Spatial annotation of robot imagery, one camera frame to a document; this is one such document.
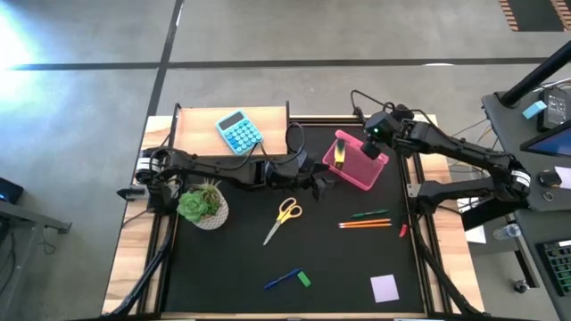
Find yellow crayon box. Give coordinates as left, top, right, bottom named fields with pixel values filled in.
left=334, top=138, right=347, bottom=171

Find black flat screen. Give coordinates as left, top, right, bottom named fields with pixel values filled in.
left=519, top=119, right=571, bottom=158

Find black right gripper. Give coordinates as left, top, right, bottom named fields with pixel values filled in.
left=364, top=111, right=402, bottom=161

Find black table mat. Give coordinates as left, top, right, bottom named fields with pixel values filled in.
left=162, top=119, right=426, bottom=314

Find square sticky note pad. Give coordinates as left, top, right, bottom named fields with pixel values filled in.
left=369, top=274, right=401, bottom=304

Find black slanted pole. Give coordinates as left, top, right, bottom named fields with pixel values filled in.
left=499, top=39, right=571, bottom=109

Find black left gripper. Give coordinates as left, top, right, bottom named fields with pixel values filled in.
left=262, top=149, right=336, bottom=201

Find black mat orange striped edge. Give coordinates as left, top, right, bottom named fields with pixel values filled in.
left=498, top=0, right=571, bottom=33

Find black computer mouse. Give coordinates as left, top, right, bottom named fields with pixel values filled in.
left=536, top=169, right=563, bottom=188

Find green pen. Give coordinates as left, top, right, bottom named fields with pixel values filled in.
left=350, top=208, right=390, bottom=219

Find black aluminium table frame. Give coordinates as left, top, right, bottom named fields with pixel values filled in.
left=100, top=101, right=490, bottom=321

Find wooden shelf black metal legs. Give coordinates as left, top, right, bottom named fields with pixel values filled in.
left=171, top=101, right=292, bottom=158

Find yellow-handled scissors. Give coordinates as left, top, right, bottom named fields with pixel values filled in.
left=261, top=197, right=303, bottom=247

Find black device blue light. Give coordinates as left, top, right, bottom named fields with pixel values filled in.
left=0, top=177, right=25, bottom=206

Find white triangle-patterned plant pot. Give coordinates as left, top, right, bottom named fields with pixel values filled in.
left=191, top=195, right=230, bottom=232

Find blue ballpoint pen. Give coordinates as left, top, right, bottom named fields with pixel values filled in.
left=262, top=267, right=303, bottom=292

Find black keyboard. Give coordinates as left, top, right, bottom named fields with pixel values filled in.
left=536, top=239, right=571, bottom=298

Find orange pencil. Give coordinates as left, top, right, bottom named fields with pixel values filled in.
left=337, top=218, right=393, bottom=226
left=338, top=221, right=393, bottom=230

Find white paper sheet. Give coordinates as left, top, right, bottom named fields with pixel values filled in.
left=455, top=195, right=488, bottom=245
left=554, top=165, right=571, bottom=191

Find gray metal desk frame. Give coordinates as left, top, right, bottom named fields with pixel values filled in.
left=0, top=198, right=72, bottom=236

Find light blue block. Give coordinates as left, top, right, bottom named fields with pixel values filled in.
left=521, top=100, right=548, bottom=120

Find black power adapter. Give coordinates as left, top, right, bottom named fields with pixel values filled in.
left=537, top=86, right=571, bottom=133

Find black clamp mount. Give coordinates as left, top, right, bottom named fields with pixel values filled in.
left=116, top=185, right=148, bottom=202

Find teal desk calculator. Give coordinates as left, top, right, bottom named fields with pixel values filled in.
left=215, top=109, right=264, bottom=156

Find pink translucent plastic pencil case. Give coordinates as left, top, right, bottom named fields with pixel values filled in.
left=321, top=128, right=390, bottom=193

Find green artificial succulent plant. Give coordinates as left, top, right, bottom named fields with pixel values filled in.
left=176, top=177, right=223, bottom=224

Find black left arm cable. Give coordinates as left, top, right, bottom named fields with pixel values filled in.
left=149, top=122, right=309, bottom=175

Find dark gray side desk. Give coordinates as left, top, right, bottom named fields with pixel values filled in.
left=481, top=86, right=571, bottom=321

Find clear water bottle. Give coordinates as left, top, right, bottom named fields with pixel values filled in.
left=492, top=222, right=522, bottom=242

